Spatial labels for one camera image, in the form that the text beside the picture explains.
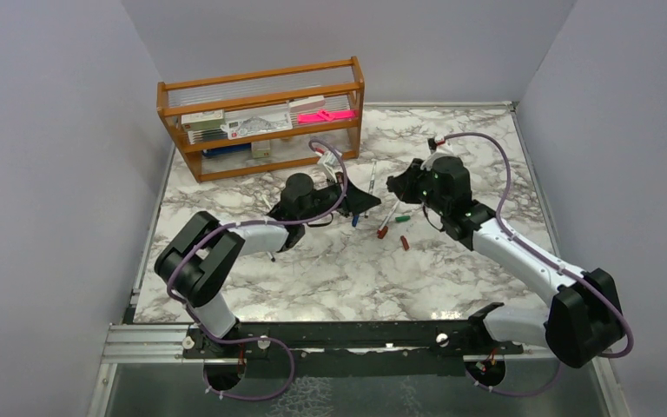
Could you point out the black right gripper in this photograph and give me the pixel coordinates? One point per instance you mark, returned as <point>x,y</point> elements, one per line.
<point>405,182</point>

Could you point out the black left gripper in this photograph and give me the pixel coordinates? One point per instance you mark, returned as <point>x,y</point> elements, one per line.
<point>357,200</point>

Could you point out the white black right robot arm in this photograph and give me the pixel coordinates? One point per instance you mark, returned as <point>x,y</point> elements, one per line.
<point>583,316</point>

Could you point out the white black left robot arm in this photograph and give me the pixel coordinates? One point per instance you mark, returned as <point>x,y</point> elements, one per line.
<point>196,263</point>

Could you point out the white pen red cap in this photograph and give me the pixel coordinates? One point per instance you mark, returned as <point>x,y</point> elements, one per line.
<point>382,230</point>

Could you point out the red brown pen cap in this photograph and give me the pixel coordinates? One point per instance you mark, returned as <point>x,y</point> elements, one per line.
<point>404,243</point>

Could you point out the pink plastic clip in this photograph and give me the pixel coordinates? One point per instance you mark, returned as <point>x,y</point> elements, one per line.
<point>323,115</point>

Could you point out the small white box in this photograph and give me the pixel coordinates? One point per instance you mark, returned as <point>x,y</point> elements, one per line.
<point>261,149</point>

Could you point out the pink white eraser box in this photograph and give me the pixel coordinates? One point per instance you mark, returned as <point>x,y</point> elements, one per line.
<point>306,104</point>

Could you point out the blue box on shelf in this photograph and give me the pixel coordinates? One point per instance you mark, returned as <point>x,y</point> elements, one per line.
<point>228,150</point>

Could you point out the white protractor ruler pack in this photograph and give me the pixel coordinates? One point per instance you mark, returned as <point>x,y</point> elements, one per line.
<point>256,125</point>

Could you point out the wooden shelf rack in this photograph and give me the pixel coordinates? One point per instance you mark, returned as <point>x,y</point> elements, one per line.
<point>341,82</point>

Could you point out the white green box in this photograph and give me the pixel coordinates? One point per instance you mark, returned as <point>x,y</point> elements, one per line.
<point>205,120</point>

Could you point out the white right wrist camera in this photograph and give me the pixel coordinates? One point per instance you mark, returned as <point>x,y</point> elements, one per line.
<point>439,147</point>

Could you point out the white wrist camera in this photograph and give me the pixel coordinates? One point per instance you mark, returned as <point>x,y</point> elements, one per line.
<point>329,162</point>
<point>439,147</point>

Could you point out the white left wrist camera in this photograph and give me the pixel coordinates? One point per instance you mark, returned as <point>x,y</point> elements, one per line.
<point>329,162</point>

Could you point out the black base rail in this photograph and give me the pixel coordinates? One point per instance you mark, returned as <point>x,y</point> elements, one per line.
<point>342,349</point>

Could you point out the aluminium frame rail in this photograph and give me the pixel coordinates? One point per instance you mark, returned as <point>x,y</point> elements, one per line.
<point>144,343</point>

